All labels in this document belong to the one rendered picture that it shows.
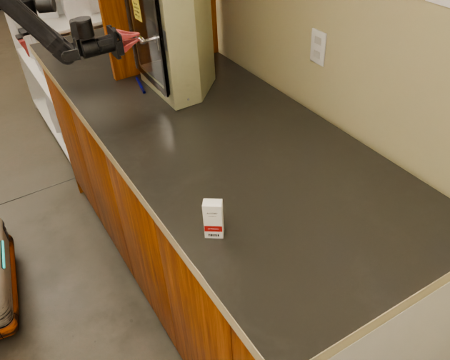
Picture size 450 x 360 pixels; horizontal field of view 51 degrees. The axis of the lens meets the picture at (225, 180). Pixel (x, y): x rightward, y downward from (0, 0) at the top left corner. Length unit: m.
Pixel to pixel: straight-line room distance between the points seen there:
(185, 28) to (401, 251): 0.98
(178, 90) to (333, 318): 1.00
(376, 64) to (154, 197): 0.75
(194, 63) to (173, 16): 0.19
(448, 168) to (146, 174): 0.86
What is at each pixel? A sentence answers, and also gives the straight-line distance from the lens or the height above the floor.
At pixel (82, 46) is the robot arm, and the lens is 1.64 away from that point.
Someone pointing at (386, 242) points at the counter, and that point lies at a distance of 1.24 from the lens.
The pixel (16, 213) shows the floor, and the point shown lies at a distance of 3.02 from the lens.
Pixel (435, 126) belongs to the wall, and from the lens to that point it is 1.41.
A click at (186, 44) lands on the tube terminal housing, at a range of 1.68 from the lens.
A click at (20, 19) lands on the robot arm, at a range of 1.61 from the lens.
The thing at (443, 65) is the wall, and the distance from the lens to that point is 1.35.
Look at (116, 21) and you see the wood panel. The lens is 1.97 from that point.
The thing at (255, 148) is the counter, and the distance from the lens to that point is 1.52.
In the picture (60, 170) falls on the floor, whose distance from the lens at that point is 3.26.
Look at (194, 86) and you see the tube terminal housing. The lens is 1.75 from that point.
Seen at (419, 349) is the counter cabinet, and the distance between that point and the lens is 1.43.
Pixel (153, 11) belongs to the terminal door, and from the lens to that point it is 1.63.
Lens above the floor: 1.79
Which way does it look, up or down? 38 degrees down
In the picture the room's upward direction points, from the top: 3 degrees counter-clockwise
